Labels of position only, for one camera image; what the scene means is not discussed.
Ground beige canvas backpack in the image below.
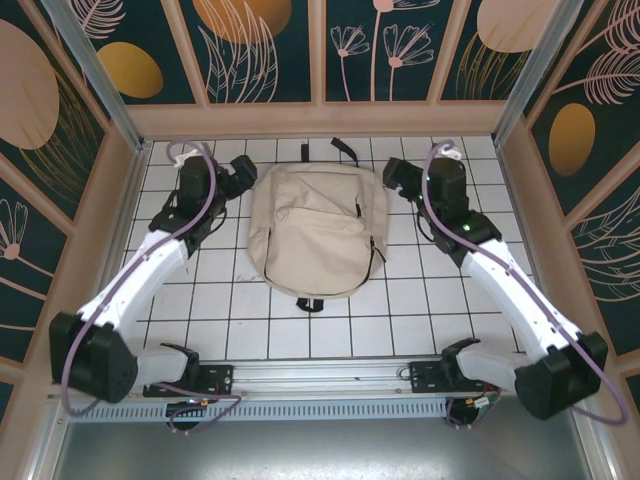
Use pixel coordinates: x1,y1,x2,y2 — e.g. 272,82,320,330
246,137,391,314

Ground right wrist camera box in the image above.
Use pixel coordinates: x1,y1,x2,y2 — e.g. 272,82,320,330
424,157,469,211

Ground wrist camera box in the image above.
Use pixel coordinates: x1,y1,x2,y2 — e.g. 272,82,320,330
424,157,469,211
177,155,217,201

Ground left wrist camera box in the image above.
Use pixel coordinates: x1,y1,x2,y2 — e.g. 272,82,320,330
177,155,217,201

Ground aluminium side rail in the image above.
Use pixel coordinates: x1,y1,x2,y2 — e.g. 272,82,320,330
493,139,574,357
74,142,154,362

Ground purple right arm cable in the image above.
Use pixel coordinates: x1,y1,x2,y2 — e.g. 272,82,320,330
422,139,630,431

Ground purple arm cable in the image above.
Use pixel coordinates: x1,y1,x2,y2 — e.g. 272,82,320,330
62,141,249,437
422,139,630,431

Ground wall panel two pink flowers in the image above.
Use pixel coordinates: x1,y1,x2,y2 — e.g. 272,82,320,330
323,0,437,104

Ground wall panel orange oval fern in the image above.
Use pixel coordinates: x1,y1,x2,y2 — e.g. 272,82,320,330
522,0,640,219

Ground wall panel orange circle feathers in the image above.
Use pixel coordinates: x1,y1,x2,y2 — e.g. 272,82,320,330
178,0,315,106

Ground wall panel small orange oval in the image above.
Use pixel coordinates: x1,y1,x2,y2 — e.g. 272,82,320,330
74,0,200,107

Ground wall panel pink fern leaves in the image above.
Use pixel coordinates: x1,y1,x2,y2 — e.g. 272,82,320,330
567,182,640,357

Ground aluminium frame post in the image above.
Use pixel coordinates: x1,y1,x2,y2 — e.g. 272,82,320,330
22,397,74,480
569,394,619,480
492,0,601,147
38,0,154,157

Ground wall panel pink circle gold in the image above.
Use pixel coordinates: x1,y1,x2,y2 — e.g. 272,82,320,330
438,0,549,103

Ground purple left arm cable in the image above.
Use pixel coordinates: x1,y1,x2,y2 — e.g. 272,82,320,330
62,141,249,437

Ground wall panel pink flower stems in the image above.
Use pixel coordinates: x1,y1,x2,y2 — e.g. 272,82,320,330
0,162,70,364

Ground long aluminium base rail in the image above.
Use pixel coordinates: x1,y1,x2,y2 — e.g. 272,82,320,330
47,353,594,404

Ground wall panel large pink circle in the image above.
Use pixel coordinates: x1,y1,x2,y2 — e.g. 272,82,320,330
0,0,110,229

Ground slotted grey cable duct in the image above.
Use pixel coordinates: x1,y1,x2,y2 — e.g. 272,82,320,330
67,402,451,422

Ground grey metal base plate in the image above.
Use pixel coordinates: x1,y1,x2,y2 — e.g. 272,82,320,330
49,419,601,480

